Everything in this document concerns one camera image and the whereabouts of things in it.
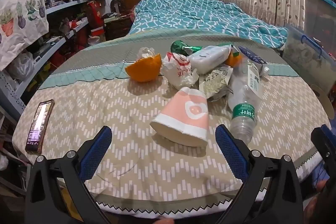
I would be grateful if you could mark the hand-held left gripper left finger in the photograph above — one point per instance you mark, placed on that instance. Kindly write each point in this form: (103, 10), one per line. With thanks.
(97, 153)

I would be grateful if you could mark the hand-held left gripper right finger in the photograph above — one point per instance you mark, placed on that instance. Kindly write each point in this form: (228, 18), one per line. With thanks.
(231, 153)

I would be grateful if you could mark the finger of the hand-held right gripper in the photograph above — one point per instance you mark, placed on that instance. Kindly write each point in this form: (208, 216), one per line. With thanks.
(324, 142)

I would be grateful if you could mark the beige waste bin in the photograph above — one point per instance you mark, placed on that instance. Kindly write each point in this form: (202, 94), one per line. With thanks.
(328, 103)

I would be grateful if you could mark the clear plastic bottle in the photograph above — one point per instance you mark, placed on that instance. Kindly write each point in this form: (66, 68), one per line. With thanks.
(242, 100)

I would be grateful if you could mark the pink paper cup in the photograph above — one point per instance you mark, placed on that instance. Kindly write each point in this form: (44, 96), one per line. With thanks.
(181, 119)

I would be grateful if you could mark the printed foil wrapper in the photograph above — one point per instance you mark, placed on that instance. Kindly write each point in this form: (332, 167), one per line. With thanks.
(214, 82)

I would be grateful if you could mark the small orange piece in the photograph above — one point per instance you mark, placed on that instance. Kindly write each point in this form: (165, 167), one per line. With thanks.
(235, 60)

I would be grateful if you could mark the orange half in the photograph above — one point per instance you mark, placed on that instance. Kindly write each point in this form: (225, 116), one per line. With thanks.
(143, 70)

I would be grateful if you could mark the white plastic bottle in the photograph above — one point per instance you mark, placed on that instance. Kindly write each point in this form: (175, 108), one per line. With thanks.
(207, 58)

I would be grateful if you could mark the white paper bag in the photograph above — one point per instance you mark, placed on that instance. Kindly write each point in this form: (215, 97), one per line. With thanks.
(178, 70)

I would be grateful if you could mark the dark blue snack packet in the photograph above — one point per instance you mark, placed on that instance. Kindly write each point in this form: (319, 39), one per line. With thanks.
(253, 57)

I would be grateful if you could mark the clear plastic wrapper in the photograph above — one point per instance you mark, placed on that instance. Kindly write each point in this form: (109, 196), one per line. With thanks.
(145, 52)

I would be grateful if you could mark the green aluminium can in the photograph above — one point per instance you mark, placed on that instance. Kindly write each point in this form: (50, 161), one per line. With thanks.
(179, 47)

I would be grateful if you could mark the person's right hand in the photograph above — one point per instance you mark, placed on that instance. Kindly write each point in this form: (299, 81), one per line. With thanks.
(321, 185)

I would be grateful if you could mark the zigzag patterned bed sheet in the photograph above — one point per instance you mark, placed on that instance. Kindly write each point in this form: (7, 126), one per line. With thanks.
(131, 174)

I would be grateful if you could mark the smartphone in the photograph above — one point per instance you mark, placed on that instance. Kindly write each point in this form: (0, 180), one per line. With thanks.
(39, 127)

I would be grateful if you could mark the white plastic bag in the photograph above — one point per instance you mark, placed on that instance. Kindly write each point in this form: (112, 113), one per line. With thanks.
(21, 66)

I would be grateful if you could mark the dark wooden nightstand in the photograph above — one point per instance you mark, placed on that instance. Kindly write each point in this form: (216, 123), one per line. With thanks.
(116, 27)

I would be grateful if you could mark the teal patterned blanket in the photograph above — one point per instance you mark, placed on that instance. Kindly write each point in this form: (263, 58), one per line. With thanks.
(204, 16)

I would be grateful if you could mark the grey metal shelf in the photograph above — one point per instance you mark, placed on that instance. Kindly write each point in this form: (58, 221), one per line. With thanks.
(65, 5)

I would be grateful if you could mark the plant printed cloth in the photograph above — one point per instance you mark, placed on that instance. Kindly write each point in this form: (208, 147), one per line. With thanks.
(21, 3)

